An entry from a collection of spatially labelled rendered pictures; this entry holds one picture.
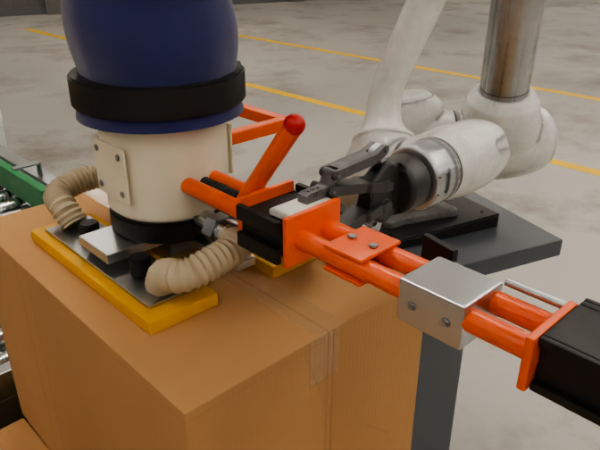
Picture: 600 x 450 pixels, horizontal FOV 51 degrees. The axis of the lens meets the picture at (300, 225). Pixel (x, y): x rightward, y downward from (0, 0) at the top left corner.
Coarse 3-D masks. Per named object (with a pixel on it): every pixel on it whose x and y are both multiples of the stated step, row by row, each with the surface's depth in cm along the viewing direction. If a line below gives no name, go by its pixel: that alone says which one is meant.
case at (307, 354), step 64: (0, 256) 94; (0, 320) 107; (64, 320) 80; (128, 320) 75; (192, 320) 75; (256, 320) 75; (320, 320) 75; (384, 320) 81; (64, 384) 89; (128, 384) 70; (192, 384) 65; (256, 384) 67; (320, 384) 75; (384, 384) 87; (64, 448) 101; (128, 448) 77; (192, 448) 63; (256, 448) 71; (320, 448) 80; (384, 448) 93
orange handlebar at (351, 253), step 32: (256, 128) 100; (192, 192) 78; (320, 256) 64; (352, 256) 60; (384, 256) 62; (416, 256) 61; (384, 288) 58; (480, 320) 51; (512, 320) 53; (544, 320) 52; (512, 352) 50
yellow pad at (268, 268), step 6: (258, 258) 86; (282, 258) 86; (312, 258) 89; (258, 264) 86; (264, 264) 85; (270, 264) 84; (282, 264) 85; (300, 264) 87; (264, 270) 85; (270, 270) 84; (276, 270) 84; (282, 270) 85; (288, 270) 86; (276, 276) 84
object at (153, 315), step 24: (96, 216) 98; (48, 240) 90; (72, 240) 89; (72, 264) 85; (96, 264) 83; (120, 264) 83; (144, 264) 79; (96, 288) 80; (120, 288) 78; (144, 288) 77; (144, 312) 74; (168, 312) 74; (192, 312) 76
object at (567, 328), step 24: (576, 312) 49; (528, 336) 47; (552, 336) 47; (576, 336) 47; (528, 360) 47; (552, 360) 47; (576, 360) 45; (528, 384) 48; (552, 384) 48; (576, 384) 46; (576, 408) 46
